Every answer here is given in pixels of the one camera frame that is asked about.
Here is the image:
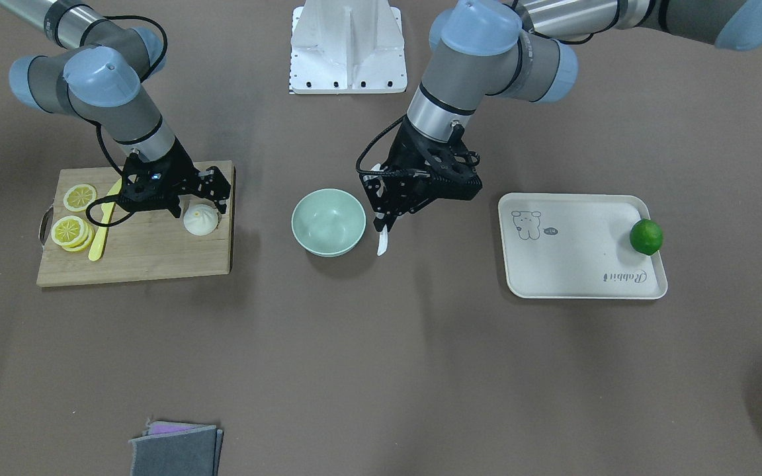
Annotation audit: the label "grey folded cloth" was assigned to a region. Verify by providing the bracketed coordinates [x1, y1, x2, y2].
[130, 420, 224, 475]

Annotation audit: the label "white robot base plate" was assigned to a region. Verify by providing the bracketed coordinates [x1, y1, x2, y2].
[288, 1, 408, 95]

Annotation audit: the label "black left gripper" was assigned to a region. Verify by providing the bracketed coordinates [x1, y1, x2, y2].
[362, 116, 483, 234]

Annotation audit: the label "mint green bowl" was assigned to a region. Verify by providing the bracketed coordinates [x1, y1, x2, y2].
[290, 188, 366, 257]

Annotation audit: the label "yellow plastic knife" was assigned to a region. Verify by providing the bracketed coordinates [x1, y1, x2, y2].
[88, 178, 123, 262]

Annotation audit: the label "white ceramic spoon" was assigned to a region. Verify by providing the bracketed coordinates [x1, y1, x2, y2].
[363, 175, 389, 257]

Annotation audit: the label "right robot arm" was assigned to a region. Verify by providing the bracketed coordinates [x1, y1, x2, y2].
[0, 1, 231, 218]

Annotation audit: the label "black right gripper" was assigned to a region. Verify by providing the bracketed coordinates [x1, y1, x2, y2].
[116, 139, 231, 219]

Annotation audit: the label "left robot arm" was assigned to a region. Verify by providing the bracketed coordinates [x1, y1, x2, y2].
[356, 1, 762, 234]

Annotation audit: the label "stacked lemon slices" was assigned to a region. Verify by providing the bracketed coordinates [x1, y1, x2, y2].
[51, 215, 96, 253]

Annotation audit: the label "wooden cutting board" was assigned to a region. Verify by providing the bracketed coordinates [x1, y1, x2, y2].
[36, 198, 233, 288]

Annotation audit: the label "single lemon slice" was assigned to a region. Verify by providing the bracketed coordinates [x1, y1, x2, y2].
[62, 183, 98, 213]

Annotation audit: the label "green lime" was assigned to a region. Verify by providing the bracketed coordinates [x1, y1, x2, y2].
[629, 219, 664, 256]

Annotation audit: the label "beige rabbit tray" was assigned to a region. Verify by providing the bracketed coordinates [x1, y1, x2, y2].
[497, 192, 668, 300]

